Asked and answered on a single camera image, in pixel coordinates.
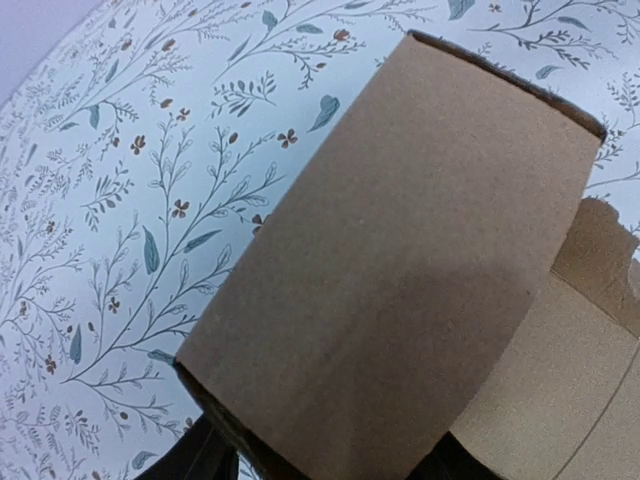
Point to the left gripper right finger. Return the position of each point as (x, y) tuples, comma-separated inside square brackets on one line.
[(449, 460)]

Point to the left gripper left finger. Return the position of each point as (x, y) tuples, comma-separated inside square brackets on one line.
[(201, 454)]

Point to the brown cardboard box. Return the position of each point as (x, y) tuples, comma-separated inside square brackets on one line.
[(435, 268)]

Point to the floral patterned table mat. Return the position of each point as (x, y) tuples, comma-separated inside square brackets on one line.
[(143, 153)]

